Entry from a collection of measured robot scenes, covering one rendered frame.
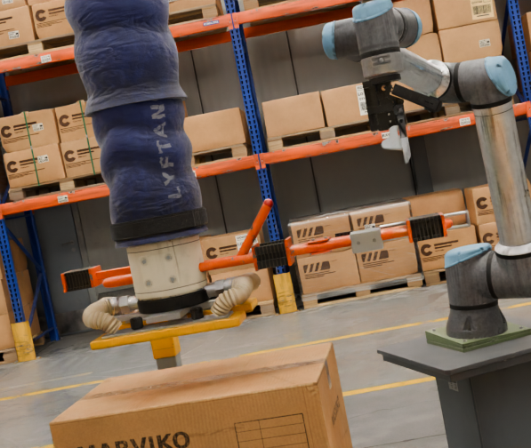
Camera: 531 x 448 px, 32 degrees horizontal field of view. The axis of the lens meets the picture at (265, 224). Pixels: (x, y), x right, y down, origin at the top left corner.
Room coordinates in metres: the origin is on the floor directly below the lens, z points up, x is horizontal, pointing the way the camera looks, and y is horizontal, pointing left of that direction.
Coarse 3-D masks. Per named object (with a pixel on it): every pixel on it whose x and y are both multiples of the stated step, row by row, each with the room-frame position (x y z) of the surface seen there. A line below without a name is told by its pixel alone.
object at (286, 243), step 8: (280, 240) 2.15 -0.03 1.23; (288, 240) 2.09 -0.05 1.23; (256, 248) 2.06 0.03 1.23; (264, 248) 2.06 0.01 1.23; (272, 248) 2.06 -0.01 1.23; (280, 248) 2.06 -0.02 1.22; (288, 248) 2.06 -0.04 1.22; (256, 256) 2.07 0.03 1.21; (264, 256) 2.07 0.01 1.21; (272, 256) 2.07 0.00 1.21; (280, 256) 2.07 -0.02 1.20; (288, 256) 2.06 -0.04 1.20; (256, 264) 2.07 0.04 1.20; (264, 264) 2.06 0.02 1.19; (272, 264) 2.06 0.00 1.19; (280, 264) 2.06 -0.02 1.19; (288, 264) 2.06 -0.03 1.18
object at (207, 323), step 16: (176, 320) 2.07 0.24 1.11; (192, 320) 2.03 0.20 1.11; (208, 320) 2.00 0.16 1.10; (224, 320) 1.98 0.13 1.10; (240, 320) 1.99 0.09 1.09; (112, 336) 2.03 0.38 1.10; (128, 336) 2.01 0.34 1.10; (144, 336) 2.01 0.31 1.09; (160, 336) 2.00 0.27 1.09; (176, 336) 2.00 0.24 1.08
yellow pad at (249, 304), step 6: (246, 300) 2.22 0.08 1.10; (252, 300) 2.21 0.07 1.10; (234, 306) 2.17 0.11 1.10; (240, 306) 2.17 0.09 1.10; (246, 306) 2.17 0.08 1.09; (252, 306) 2.17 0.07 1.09; (204, 312) 2.18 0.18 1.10; (210, 312) 2.18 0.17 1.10; (144, 318) 2.22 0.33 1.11; (126, 324) 2.21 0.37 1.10; (144, 324) 2.20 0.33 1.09
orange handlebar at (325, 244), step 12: (384, 228) 2.09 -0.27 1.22; (396, 228) 2.05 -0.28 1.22; (312, 240) 2.09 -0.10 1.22; (324, 240) 2.06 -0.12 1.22; (336, 240) 2.06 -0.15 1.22; (348, 240) 2.05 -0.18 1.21; (300, 252) 2.07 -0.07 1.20; (312, 252) 2.07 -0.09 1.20; (324, 252) 2.06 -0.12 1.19; (204, 264) 2.10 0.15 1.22; (216, 264) 2.10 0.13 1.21; (228, 264) 2.09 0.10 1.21; (240, 264) 2.09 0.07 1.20; (96, 276) 2.43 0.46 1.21; (108, 276) 2.42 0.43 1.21; (120, 276) 2.14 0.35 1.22
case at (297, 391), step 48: (144, 384) 2.21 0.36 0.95; (192, 384) 2.10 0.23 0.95; (240, 384) 2.01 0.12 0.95; (288, 384) 1.92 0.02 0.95; (336, 384) 2.21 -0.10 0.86; (96, 432) 1.98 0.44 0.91; (144, 432) 1.96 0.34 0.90; (192, 432) 1.94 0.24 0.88; (240, 432) 1.93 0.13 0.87; (288, 432) 1.91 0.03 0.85; (336, 432) 2.04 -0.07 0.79
